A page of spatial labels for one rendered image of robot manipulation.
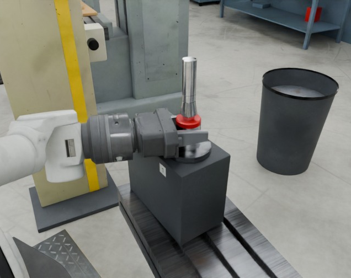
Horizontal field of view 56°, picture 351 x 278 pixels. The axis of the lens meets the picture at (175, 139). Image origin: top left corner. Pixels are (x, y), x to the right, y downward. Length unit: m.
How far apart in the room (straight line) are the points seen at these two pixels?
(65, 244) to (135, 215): 0.72
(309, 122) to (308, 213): 0.56
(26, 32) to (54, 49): 0.14
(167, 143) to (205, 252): 0.26
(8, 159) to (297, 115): 1.87
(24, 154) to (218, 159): 0.34
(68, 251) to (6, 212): 0.95
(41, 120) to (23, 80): 1.25
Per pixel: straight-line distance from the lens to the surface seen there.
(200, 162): 0.62
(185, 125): 0.60
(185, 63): 0.56
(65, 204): 2.18
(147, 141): 0.57
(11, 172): 0.49
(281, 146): 2.31
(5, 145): 0.50
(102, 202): 2.14
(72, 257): 1.42
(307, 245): 2.04
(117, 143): 0.57
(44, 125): 0.54
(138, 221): 0.77
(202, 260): 0.70
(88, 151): 0.59
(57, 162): 0.59
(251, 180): 2.36
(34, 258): 1.24
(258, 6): 6.37
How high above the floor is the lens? 1.49
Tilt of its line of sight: 33 degrees down
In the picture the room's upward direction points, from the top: straight up
